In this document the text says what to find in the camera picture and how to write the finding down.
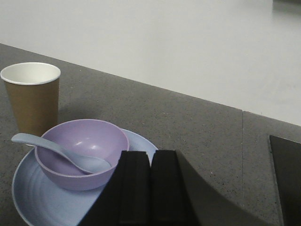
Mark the black induction cooktop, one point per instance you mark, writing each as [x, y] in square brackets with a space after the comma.
[287, 163]

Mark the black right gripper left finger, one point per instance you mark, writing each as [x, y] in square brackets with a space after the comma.
[125, 200]

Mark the purple plastic bowl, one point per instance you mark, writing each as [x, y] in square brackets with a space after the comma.
[87, 137]

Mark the brown paper cup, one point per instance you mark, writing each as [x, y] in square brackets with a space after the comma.
[33, 91]

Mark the light blue plastic plate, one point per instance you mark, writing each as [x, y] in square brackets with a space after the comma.
[40, 202]

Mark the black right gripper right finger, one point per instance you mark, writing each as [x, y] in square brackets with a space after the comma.
[180, 197]

